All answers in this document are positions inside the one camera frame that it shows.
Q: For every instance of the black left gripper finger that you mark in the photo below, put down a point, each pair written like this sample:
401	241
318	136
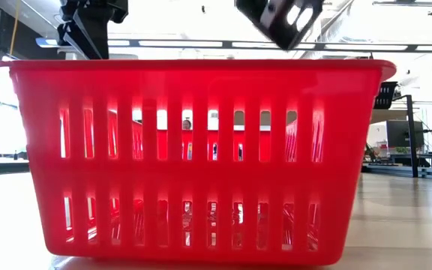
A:
94	37
69	39

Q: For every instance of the black slotted plastic basket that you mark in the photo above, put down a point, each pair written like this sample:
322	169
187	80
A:
386	85
383	102
264	15

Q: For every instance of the red slotted plastic basket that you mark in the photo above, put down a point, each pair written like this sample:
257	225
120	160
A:
201	176

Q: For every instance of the dark computer monitor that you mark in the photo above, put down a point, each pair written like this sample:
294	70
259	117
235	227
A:
403	133

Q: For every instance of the black aluminium table frame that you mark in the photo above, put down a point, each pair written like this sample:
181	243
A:
396	169

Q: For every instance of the wooden shelf with black frame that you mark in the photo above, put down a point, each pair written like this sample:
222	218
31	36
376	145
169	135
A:
411	142

